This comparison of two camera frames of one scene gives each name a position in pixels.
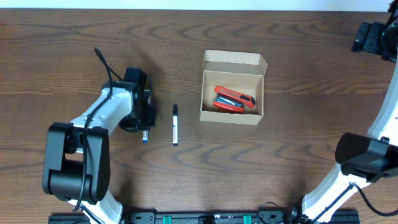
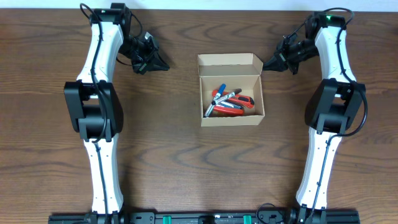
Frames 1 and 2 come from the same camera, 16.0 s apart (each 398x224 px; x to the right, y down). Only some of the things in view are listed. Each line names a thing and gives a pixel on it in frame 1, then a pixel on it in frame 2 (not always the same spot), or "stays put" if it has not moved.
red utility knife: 244,99 stays put
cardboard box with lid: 239,72 stays put
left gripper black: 144,119 to 146,59
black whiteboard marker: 175,125 to 225,97
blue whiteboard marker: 145,137 to 221,88
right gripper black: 361,37 to 282,59
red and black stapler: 229,104 to 219,111
